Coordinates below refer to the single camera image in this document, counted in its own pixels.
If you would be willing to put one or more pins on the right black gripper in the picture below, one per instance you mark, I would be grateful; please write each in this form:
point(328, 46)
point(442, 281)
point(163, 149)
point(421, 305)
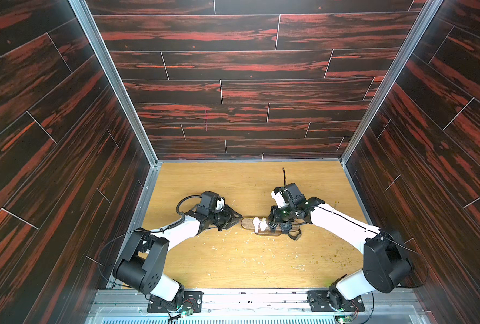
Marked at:
point(276, 217)

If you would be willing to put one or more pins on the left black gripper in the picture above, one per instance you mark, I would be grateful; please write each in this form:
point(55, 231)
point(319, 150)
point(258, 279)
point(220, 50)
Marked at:
point(228, 217)

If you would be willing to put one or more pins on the black watch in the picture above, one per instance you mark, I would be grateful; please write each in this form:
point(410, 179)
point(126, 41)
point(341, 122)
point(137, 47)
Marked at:
point(286, 227)
point(273, 226)
point(295, 235)

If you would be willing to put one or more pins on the dark wooden watch stand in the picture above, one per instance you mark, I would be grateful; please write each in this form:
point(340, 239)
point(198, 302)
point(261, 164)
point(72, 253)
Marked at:
point(246, 223)

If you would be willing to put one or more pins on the white watch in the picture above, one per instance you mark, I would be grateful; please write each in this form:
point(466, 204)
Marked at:
point(263, 225)
point(256, 223)

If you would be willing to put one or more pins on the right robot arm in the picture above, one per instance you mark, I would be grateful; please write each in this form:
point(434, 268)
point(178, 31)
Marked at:
point(386, 260)

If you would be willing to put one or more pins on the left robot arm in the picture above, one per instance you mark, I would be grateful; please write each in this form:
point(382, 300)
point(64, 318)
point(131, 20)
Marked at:
point(141, 262)

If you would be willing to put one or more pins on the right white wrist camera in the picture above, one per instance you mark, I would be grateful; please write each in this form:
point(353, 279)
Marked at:
point(279, 199)

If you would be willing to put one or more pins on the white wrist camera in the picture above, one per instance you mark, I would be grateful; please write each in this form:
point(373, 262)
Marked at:
point(279, 199)
point(220, 204)

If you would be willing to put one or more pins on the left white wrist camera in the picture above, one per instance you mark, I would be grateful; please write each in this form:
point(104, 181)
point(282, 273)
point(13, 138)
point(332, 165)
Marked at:
point(220, 204)

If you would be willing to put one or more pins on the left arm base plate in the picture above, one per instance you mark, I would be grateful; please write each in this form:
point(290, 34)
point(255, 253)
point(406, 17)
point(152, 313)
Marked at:
point(187, 302)

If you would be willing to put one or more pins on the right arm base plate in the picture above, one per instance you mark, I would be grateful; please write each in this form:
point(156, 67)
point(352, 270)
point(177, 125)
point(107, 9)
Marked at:
point(328, 301)

